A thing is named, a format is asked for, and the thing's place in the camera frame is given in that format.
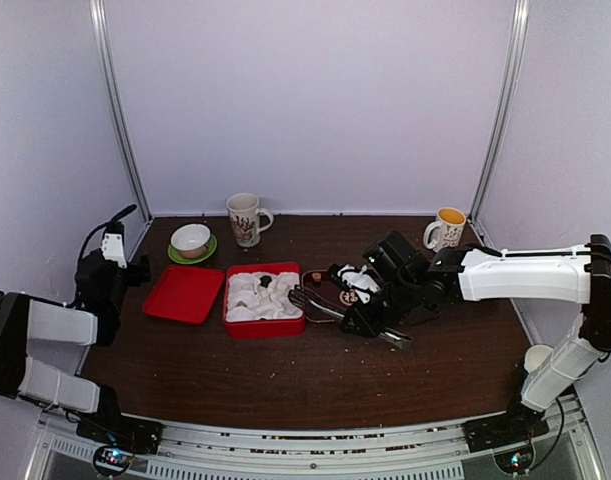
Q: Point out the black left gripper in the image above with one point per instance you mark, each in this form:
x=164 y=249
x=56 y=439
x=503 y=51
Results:
x=144 y=274

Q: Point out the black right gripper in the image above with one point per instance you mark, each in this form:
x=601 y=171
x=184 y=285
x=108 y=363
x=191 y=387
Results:
x=368 y=326

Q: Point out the red tin lid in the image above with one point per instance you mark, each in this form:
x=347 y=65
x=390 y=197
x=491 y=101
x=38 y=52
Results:
x=184 y=294

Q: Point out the metal serving tongs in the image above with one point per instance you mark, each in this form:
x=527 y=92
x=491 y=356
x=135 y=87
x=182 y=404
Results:
x=315 y=305

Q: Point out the red tin box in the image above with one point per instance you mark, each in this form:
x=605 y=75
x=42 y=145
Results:
x=264 y=328

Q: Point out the dark brown chocolate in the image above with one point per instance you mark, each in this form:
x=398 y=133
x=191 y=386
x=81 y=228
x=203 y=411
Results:
x=265 y=280

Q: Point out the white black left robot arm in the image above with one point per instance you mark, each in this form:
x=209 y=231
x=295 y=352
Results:
x=92 y=319

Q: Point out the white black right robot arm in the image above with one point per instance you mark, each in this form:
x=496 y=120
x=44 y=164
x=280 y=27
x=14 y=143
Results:
x=580 y=274

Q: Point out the green saucer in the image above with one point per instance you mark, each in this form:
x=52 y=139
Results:
x=175 y=256

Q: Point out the white ceramic bowl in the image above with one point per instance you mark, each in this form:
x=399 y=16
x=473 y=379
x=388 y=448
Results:
x=191 y=240

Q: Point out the flower pattern mug yellow inside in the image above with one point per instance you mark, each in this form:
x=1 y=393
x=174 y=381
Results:
x=445 y=230

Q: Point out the dark red lacquer tray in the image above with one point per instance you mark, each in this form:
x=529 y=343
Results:
x=331 y=293

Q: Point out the white paper liners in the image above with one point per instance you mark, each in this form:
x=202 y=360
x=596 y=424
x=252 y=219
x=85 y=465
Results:
x=244 y=287

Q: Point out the tall coral pattern mug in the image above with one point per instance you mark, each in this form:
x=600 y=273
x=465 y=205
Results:
x=248 y=219

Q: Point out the white paper cup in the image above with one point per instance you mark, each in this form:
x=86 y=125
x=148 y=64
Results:
x=535 y=356

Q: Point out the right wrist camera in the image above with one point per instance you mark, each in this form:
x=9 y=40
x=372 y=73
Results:
x=354 y=279

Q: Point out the aluminium right corner post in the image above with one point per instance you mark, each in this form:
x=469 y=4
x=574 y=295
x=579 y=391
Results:
x=512 y=70

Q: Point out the aluminium corner post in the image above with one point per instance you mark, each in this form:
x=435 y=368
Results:
x=102 y=37
x=512 y=70

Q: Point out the aluminium front rail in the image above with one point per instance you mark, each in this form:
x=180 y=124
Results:
x=436 y=450

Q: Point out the aluminium left corner post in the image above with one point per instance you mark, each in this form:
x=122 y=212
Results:
x=102 y=37

